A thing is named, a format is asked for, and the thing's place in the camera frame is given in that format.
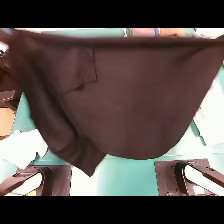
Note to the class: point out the dark brown shirt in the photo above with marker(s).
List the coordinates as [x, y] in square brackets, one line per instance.
[133, 100]

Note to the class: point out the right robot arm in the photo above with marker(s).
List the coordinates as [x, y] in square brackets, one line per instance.
[203, 173]

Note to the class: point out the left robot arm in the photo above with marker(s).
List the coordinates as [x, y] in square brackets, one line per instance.
[40, 180]

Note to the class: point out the heap of clothes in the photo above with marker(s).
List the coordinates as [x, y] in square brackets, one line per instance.
[166, 32]

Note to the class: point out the white garment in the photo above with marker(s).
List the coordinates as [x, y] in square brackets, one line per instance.
[20, 148]

